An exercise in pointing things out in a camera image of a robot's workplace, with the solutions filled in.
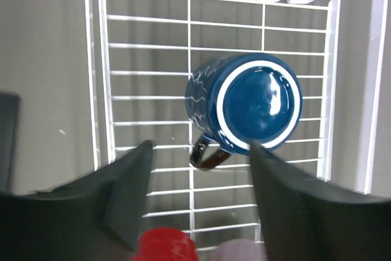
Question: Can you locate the lilac mug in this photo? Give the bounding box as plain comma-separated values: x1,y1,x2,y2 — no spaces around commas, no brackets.
207,239,268,261

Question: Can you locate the dark blue mug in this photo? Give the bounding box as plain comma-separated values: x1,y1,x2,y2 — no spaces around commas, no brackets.
185,53,303,170

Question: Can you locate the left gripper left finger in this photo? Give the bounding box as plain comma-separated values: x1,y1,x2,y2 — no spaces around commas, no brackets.
1,140,155,260

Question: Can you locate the white wire dish rack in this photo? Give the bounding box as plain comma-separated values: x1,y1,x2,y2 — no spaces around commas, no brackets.
86,0,387,254

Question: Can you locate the red mug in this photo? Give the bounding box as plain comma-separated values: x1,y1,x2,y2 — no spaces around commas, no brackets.
132,227,199,261

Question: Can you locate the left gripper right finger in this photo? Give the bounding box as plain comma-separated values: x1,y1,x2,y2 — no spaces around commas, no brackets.
249,142,390,260

